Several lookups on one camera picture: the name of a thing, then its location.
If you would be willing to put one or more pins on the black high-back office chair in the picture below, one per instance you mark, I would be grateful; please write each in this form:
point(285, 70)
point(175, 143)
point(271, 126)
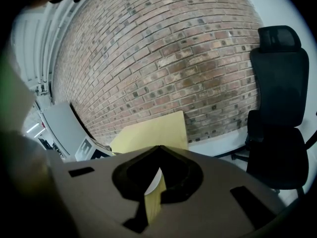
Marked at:
point(280, 95)

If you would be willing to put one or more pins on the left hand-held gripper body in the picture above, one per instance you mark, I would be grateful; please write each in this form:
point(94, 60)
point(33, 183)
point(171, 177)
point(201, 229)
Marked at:
point(86, 149)

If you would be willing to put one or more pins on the bundle of white ceiling pipes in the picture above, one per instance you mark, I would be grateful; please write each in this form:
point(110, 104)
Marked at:
point(57, 46)

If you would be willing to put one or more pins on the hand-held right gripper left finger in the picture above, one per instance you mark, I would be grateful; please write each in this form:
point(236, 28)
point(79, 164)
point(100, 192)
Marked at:
point(99, 182)

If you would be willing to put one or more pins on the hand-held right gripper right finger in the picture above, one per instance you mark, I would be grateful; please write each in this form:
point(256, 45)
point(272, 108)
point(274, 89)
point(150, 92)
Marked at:
point(213, 182)

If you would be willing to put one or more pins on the grey partition panel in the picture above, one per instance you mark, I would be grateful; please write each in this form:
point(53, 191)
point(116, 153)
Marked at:
point(64, 123)

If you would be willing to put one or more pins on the white plate with shrimp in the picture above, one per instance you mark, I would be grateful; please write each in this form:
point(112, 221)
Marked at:
point(153, 182)

